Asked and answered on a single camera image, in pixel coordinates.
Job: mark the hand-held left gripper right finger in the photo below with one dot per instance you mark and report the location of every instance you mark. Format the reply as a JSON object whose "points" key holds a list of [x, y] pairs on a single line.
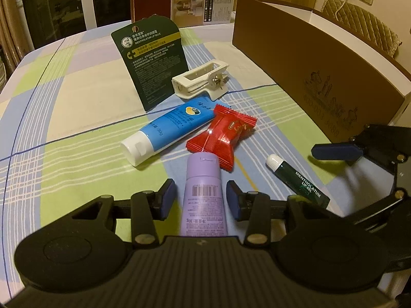
{"points": [[232, 200]]}

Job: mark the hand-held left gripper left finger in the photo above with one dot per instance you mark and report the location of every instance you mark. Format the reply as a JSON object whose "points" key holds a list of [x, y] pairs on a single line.
{"points": [[168, 199]]}

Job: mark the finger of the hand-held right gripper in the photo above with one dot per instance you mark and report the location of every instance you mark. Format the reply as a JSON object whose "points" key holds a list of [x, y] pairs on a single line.
{"points": [[337, 152], [382, 208]]}

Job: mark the purple tube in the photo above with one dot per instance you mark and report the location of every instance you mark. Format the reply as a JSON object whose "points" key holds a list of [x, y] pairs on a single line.
{"points": [[202, 199]]}

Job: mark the dark green lip gel tube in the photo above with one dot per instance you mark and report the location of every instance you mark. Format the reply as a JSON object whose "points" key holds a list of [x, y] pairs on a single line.
{"points": [[298, 183]]}

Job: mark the brown cardboard box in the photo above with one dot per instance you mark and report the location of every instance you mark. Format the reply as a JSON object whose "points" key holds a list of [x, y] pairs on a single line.
{"points": [[289, 54]]}

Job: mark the white hair claw clip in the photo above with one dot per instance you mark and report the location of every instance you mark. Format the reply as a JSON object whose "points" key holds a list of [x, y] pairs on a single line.
{"points": [[192, 83]]}

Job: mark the dark green packaging card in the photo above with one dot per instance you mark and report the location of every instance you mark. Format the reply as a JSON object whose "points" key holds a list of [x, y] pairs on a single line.
{"points": [[151, 57]]}

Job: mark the red candy wrapper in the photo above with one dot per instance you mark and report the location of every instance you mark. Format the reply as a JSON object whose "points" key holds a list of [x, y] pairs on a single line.
{"points": [[221, 134]]}

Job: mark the blue tube with white cap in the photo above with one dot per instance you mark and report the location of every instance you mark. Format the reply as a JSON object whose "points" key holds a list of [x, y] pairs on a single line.
{"points": [[167, 128]]}

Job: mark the checked tablecloth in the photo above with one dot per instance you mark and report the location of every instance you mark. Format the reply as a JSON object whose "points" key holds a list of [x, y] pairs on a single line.
{"points": [[80, 102]]}

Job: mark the white and brown product box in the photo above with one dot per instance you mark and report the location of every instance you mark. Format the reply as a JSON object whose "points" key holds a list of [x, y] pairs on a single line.
{"points": [[192, 3]]}

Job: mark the dark red carton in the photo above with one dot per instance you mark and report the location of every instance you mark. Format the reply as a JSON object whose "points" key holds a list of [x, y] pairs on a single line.
{"points": [[144, 0]]}

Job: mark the glass door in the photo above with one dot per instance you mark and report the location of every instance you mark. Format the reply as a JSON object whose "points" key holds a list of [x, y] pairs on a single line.
{"points": [[64, 3]]}

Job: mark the beige patterned curtain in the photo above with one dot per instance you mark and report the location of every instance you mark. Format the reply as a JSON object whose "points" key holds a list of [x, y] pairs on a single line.
{"points": [[14, 22]]}

